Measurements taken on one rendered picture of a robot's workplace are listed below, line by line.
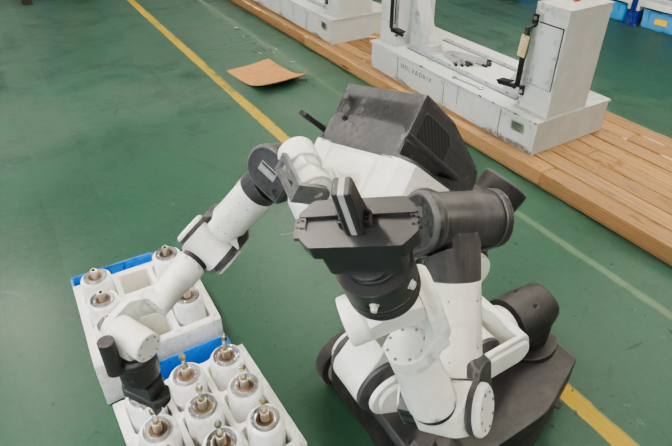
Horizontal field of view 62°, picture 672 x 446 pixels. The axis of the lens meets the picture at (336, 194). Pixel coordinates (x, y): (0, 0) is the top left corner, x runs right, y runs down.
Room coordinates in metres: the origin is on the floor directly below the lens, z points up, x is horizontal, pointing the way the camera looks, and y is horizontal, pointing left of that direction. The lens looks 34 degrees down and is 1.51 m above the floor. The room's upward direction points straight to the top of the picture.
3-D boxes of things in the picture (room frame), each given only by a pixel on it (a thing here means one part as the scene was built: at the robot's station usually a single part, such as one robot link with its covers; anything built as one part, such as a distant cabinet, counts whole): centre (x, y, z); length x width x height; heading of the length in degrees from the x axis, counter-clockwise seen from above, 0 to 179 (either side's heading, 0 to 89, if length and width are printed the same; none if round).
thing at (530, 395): (1.06, -0.38, 0.19); 0.64 x 0.52 x 0.33; 121
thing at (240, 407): (0.94, 0.24, 0.16); 0.10 x 0.10 x 0.18
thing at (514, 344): (1.08, -0.40, 0.28); 0.21 x 0.20 x 0.13; 121
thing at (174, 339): (1.32, 0.63, 0.09); 0.39 x 0.39 x 0.18; 30
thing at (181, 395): (0.98, 0.41, 0.16); 0.10 x 0.10 x 0.18
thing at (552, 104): (3.21, -0.85, 0.45); 1.45 x 0.57 x 0.74; 31
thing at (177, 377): (0.98, 0.41, 0.25); 0.08 x 0.08 x 0.01
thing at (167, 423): (0.81, 0.44, 0.25); 0.08 x 0.08 x 0.01
